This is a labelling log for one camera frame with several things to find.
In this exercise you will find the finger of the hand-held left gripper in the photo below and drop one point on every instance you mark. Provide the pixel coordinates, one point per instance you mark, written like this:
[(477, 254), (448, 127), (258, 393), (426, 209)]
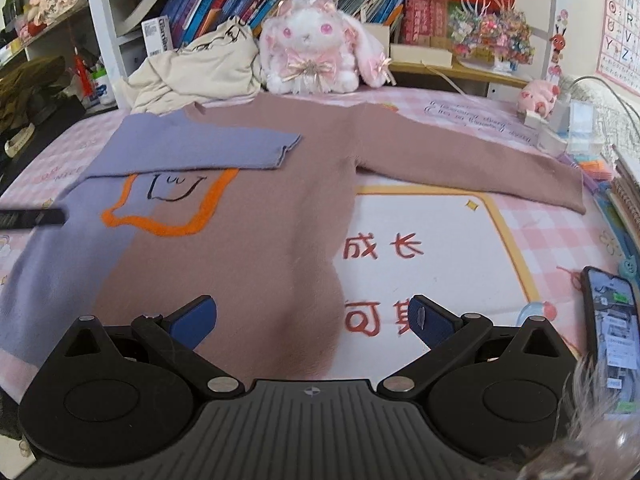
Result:
[(35, 217)]

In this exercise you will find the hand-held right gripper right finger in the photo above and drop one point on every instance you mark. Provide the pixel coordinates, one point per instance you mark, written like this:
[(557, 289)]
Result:
[(425, 322)]

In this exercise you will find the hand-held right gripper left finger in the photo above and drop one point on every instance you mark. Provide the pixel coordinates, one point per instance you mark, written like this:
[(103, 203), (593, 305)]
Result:
[(192, 322)]

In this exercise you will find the purple and brown sweater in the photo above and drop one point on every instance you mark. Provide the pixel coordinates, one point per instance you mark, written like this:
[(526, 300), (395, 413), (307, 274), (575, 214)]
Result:
[(225, 260)]

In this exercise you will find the pink checked cartoon desk mat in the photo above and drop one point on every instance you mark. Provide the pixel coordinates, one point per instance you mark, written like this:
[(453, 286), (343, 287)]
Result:
[(450, 260)]

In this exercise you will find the dark olive garment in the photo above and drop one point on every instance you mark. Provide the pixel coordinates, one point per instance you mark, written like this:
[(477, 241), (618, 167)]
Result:
[(30, 90)]

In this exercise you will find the white bottle blue label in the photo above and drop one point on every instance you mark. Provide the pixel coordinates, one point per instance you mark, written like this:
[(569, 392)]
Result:
[(103, 87)]

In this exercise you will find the red tassel ornament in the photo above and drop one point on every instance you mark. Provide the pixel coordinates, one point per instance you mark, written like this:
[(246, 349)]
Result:
[(80, 67)]

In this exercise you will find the black smartphone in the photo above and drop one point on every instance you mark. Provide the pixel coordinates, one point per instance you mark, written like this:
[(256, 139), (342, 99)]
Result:
[(612, 330)]

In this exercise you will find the white wooden bookshelf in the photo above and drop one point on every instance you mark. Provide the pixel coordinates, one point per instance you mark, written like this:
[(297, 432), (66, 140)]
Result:
[(97, 35)]

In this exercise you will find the furry grey sleeve cuff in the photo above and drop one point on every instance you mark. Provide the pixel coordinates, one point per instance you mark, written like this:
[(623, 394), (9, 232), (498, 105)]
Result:
[(600, 435)]

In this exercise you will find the white barcode packet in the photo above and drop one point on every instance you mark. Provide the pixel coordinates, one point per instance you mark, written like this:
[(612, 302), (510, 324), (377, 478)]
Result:
[(155, 37)]

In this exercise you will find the white desk gadget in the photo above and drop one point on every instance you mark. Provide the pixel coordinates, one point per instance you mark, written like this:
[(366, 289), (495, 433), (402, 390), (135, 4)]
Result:
[(552, 142)]

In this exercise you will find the cream cloth bag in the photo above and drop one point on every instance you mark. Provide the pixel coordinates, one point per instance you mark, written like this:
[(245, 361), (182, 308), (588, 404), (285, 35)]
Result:
[(200, 70)]

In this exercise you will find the white charger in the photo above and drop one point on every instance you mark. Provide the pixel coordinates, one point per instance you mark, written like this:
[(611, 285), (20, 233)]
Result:
[(532, 119)]

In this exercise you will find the thick white book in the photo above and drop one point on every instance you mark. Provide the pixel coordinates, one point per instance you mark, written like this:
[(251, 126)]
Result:
[(145, 7)]

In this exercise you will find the colourful stationery pile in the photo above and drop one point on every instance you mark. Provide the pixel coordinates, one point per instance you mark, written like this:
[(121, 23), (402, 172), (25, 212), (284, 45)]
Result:
[(625, 195)]

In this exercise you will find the pink pig plush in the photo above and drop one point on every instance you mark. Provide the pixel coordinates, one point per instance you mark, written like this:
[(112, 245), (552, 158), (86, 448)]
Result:
[(537, 95)]

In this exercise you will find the flat white box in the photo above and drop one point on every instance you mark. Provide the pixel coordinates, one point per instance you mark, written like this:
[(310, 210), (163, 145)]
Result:
[(420, 54)]

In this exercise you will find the white knit cloth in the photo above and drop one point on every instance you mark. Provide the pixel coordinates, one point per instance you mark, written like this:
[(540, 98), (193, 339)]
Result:
[(607, 110)]

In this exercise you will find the row of colourful books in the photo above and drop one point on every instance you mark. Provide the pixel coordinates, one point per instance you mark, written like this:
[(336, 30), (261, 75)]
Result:
[(225, 0)]

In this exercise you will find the colourful hair clip bouquet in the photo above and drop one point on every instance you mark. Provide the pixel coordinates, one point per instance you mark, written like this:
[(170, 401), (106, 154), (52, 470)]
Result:
[(490, 35)]

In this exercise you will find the red book set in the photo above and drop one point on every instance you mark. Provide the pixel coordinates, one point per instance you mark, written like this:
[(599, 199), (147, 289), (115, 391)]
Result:
[(425, 20)]

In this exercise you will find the white pink bunny plush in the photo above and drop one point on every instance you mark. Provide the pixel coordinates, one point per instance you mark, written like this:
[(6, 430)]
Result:
[(310, 35)]

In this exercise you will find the red deer wall sticker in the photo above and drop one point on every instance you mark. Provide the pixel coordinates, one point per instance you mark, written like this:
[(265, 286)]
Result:
[(557, 42)]

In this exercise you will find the alphabet wall poster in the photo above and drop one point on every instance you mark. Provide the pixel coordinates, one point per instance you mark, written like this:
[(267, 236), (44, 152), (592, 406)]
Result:
[(620, 25)]

